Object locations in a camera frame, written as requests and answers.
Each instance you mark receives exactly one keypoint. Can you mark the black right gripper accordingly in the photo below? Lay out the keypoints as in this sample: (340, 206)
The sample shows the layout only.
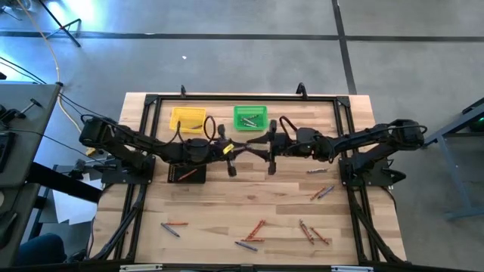
(285, 145)

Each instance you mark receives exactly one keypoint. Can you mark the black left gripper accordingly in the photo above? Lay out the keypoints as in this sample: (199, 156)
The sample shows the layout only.
(219, 149)

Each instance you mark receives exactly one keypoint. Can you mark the grey crayon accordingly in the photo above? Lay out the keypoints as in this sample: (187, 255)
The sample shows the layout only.
(317, 170)
(247, 120)
(254, 117)
(251, 124)

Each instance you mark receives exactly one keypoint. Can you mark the blue crayon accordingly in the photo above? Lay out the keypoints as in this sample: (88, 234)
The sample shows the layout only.
(170, 230)
(326, 192)
(246, 246)
(197, 127)

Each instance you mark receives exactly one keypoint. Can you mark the orange-red crayon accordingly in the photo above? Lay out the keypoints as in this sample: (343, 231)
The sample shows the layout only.
(177, 224)
(317, 193)
(258, 230)
(304, 231)
(252, 240)
(319, 235)
(307, 230)
(187, 175)
(254, 229)

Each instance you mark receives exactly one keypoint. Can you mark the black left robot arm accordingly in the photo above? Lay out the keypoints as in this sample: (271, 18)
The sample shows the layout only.
(125, 141)

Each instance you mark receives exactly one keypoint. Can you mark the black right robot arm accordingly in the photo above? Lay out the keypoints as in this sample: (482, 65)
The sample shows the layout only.
(363, 140)

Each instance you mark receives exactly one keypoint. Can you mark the green plastic basket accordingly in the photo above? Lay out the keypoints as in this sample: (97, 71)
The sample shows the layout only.
(236, 113)

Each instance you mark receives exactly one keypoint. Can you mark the black plastic basket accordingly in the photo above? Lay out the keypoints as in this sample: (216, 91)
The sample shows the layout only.
(196, 177)

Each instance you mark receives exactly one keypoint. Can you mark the yellow plastic basket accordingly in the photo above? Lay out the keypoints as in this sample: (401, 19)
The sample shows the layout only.
(181, 113)

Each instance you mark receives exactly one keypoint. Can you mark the white label strip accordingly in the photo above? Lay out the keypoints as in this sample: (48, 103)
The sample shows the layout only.
(140, 267)
(351, 269)

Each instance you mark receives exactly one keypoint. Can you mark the white paper sheet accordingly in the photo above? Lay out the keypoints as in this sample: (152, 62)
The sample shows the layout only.
(72, 208)

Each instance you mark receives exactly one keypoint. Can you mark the black desk beam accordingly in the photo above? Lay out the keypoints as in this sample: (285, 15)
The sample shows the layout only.
(64, 183)

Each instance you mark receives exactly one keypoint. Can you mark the grey metal table stand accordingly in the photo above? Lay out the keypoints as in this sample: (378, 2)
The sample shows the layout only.
(452, 181)

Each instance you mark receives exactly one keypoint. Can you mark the grey side desk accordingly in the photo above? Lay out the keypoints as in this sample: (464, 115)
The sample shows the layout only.
(26, 151)

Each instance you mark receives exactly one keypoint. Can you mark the black device with green light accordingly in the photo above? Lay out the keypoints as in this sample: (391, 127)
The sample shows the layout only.
(478, 124)

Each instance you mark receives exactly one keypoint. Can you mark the black floor stand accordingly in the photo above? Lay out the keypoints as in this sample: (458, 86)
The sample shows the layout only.
(60, 25)

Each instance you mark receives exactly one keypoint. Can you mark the person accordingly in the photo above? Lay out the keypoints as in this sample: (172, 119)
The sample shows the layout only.
(41, 249)

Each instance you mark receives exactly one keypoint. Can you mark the black table frame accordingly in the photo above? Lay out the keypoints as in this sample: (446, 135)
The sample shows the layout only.
(246, 98)

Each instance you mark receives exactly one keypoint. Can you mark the black frame clamp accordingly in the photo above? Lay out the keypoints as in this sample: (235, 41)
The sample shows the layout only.
(183, 91)
(301, 90)

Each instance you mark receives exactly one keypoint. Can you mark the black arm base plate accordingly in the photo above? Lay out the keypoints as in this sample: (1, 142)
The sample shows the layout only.
(378, 177)
(113, 177)

